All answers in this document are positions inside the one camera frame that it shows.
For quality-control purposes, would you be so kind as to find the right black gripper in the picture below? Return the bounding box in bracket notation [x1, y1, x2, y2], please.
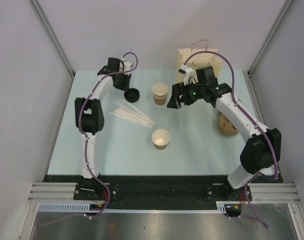
[167, 79, 206, 109]

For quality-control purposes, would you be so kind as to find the beige paper takeout bag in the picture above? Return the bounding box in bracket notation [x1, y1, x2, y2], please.
[175, 39, 222, 84]

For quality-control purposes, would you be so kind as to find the brown paper cup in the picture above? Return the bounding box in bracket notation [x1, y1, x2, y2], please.
[151, 129, 170, 150]

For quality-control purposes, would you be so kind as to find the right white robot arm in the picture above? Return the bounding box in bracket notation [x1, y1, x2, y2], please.
[167, 65, 281, 201]

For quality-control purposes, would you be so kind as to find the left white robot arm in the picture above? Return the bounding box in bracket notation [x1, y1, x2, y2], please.
[74, 57, 137, 179]

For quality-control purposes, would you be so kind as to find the stack of brown paper cups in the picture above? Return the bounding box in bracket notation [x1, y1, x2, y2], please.
[152, 83, 169, 106]

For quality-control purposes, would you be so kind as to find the stack of black lids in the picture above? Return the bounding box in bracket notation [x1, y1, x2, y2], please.
[124, 88, 140, 103]

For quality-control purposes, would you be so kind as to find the paper-wrapped straw, upper bundle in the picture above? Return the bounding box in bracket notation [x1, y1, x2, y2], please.
[117, 107, 155, 125]

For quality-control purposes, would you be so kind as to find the paper-wrapped straw, outermost single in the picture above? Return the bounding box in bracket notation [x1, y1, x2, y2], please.
[127, 102, 155, 124]

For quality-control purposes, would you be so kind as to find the paper-wrapped straw, middle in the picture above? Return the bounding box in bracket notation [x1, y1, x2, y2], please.
[110, 107, 155, 128]

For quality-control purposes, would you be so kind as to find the paper-wrapped straw, separate long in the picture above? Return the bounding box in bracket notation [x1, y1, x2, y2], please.
[115, 101, 153, 121]

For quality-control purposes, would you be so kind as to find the brown pulp cup carrier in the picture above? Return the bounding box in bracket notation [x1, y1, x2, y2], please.
[217, 110, 239, 137]

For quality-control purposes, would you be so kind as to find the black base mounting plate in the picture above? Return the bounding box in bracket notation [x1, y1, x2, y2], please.
[43, 174, 285, 210]

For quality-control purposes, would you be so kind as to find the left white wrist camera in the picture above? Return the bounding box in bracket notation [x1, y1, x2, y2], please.
[120, 58, 133, 72]

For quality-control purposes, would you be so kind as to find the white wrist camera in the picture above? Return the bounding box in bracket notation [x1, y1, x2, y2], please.
[120, 58, 133, 72]
[178, 64, 195, 86]

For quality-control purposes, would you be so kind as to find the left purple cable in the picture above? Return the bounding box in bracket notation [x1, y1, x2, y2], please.
[44, 51, 139, 226]

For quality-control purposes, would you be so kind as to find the purple cable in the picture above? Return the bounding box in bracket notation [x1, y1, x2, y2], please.
[184, 50, 280, 230]
[44, 51, 139, 226]

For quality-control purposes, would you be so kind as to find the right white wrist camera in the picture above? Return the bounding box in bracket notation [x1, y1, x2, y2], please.
[178, 64, 195, 86]

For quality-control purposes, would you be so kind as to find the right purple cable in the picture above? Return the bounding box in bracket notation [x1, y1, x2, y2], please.
[184, 50, 280, 230]

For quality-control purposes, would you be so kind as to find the aluminium frame rail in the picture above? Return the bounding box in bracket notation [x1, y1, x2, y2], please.
[28, 182, 300, 204]

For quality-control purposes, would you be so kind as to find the white slotted cable duct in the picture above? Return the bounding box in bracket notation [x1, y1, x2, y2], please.
[38, 202, 241, 214]

